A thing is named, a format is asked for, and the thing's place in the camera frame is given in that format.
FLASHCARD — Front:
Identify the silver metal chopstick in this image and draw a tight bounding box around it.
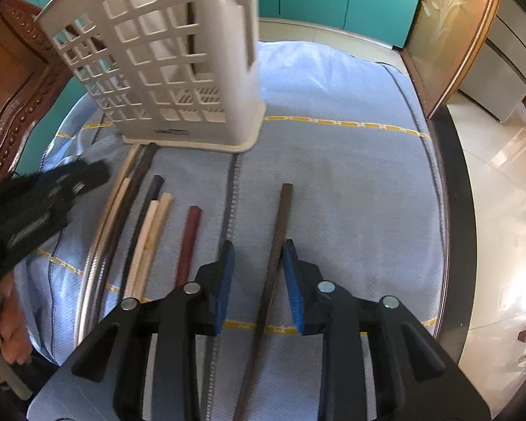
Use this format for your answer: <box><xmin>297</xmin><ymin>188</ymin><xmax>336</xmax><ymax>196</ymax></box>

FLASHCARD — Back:
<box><xmin>72</xmin><ymin>228</ymin><xmax>98</xmax><ymax>352</ymax></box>

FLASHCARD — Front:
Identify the person's left hand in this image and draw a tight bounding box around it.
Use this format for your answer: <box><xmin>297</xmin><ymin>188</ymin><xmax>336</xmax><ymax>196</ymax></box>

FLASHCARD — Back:
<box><xmin>0</xmin><ymin>272</ymin><xmax>32</xmax><ymax>366</ymax></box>

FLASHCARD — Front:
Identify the white plastic utensil holder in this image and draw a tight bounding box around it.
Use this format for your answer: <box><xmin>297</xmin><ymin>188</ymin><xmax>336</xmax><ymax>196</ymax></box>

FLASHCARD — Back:
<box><xmin>35</xmin><ymin>0</ymin><xmax>267</xmax><ymax>155</ymax></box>

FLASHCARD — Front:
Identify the wooden framed glass door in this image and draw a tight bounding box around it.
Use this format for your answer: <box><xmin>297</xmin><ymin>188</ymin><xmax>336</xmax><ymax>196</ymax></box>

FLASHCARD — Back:
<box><xmin>401</xmin><ymin>0</ymin><xmax>505</xmax><ymax>119</ymax></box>

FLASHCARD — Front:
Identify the black chopstick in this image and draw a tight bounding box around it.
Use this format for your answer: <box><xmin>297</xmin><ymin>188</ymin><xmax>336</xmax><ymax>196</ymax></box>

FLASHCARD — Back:
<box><xmin>120</xmin><ymin>174</ymin><xmax>165</xmax><ymax>294</ymax></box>

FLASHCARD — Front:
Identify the grey refrigerator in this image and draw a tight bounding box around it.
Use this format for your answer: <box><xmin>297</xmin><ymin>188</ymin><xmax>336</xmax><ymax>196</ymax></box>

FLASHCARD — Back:
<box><xmin>458</xmin><ymin>0</ymin><xmax>526</xmax><ymax>123</ymax></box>

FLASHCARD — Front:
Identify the carved wooden chair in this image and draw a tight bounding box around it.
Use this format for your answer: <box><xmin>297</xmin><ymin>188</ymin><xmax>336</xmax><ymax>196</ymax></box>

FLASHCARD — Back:
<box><xmin>0</xmin><ymin>0</ymin><xmax>115</xmax><ymax>189</ymax></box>

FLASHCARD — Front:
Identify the long dark brown chopstick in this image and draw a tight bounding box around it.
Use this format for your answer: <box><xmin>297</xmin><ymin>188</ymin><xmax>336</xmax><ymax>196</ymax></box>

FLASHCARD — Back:
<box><xmin>234</xmin><ymin>183</ymin><xmax>294</xmax><ymax>421</ymax></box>

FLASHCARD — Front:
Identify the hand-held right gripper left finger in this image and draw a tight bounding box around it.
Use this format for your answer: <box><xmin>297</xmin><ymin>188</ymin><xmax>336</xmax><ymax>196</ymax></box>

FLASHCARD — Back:
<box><xmin>50</xmin><ymin>240</ymin><xmax>236</xmax><ymax>421</ymax></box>

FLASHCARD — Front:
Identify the light blue cloth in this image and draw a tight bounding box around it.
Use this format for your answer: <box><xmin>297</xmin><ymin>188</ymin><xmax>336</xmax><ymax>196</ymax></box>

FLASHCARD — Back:
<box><xmin>15</xmin><ymin>40</ymin><xmax>448</xmax><ymax>421</ymax></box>

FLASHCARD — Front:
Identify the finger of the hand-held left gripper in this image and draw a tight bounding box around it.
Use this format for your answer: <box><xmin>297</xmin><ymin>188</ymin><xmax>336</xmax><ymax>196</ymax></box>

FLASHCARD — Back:
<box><xmin>48</xmin><ymin>160</ymin><xmax>111</xmax><ymax>205</ymax></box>

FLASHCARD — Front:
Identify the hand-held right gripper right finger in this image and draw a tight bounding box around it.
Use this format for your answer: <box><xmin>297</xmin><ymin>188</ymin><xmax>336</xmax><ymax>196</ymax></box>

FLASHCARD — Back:
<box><xmin>279</xmin><ymin>240</ymin><xmax>472</xmax><ymax>421</ymax></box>

